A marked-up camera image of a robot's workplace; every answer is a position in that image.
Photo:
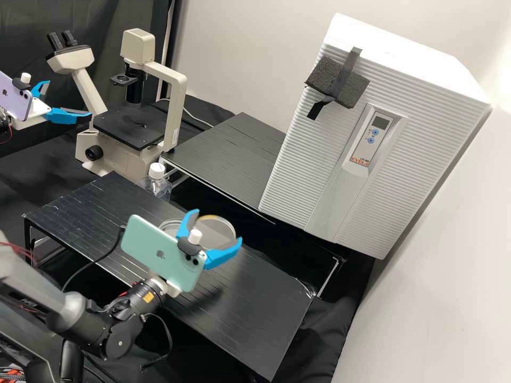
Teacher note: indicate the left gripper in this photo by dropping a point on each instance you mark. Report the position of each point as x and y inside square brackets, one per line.
[38, 108]

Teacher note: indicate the petri dish lid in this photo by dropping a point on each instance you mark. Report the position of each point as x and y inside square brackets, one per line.
[215, 231]

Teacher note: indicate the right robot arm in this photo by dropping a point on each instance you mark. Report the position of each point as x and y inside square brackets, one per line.
[60, 307]

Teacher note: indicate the petri dish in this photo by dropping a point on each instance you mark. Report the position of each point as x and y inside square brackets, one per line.
[169, 228]

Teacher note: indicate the right wrist camera phone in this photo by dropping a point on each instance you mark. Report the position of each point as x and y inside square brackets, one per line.
[151, 247]

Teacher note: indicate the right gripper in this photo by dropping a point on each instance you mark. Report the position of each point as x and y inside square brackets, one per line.
[172, 288]

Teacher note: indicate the cream microscope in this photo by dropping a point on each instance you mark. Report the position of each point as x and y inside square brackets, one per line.
[135, 44]

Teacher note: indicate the left wrist camera phone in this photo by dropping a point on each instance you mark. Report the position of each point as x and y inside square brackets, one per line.
[12, 97]

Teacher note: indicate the wrist camera phone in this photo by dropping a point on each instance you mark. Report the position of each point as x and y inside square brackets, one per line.
[12, 97]
[151, 247]

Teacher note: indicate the white incubator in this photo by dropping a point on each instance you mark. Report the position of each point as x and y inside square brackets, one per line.
[359, 28]

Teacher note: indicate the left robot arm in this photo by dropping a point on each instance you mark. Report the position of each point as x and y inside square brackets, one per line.
[4, 123]

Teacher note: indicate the incubator door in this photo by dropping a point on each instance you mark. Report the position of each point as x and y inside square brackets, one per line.
[303, 159]

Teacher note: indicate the black platform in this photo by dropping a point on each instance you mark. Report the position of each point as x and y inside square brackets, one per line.
[223, 147]
[100, 207]

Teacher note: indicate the white-capped bottle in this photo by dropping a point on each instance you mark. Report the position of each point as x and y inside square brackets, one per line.
[156, 170]

